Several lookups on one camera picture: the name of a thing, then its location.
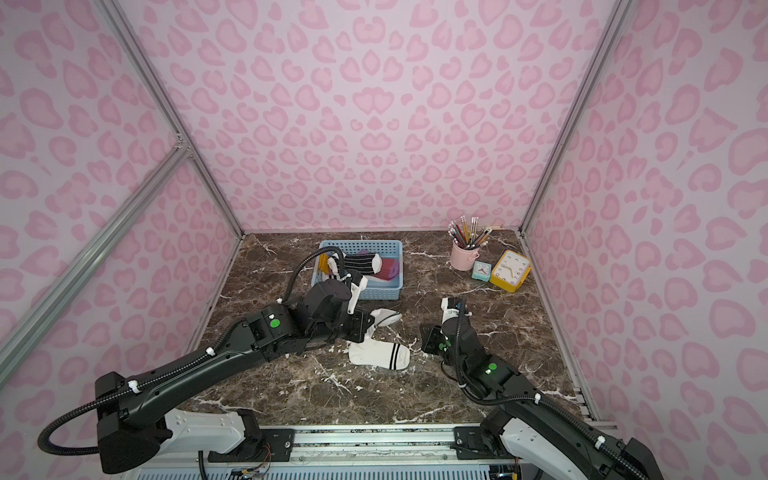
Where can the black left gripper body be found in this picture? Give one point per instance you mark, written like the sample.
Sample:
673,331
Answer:
360,324

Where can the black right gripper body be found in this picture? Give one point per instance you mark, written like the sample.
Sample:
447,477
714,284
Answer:
431,339

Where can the white sock with black bands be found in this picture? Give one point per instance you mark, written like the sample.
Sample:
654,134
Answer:
382,317

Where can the black striped sock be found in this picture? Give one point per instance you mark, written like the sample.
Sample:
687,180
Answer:
364,263

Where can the maroon purple sock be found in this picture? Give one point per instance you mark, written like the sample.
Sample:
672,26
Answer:
390,269

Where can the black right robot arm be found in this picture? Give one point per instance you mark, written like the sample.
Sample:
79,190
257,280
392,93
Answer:
526,423

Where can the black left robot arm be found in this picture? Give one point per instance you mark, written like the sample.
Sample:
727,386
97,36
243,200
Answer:
132,426

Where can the light blue plastic basket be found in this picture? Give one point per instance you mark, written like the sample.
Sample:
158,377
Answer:
376,289

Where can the small teal cube clock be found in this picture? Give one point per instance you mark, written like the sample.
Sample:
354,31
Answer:
481,271

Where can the pink pencil cup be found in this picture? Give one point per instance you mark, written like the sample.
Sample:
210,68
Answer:
463,259

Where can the yellow square alarm clock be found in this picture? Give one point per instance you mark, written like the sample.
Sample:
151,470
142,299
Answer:
510,271

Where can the bundle of coloured pencils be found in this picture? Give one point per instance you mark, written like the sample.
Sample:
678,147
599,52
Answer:
468,233

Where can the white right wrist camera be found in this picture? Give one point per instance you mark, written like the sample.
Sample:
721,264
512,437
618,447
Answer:
453,312

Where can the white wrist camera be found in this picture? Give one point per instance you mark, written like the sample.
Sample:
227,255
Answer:
453,312
356,282

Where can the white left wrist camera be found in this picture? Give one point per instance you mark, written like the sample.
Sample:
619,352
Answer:
356,282

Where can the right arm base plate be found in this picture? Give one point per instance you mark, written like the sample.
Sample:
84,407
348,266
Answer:
483,441

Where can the aluminium front rail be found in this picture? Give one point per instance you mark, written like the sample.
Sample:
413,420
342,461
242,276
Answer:
405,451

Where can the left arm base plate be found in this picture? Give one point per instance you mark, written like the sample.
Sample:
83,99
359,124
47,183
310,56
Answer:
259,444

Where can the aluminium frame strut left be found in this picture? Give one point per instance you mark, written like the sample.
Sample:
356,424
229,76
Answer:
39,319

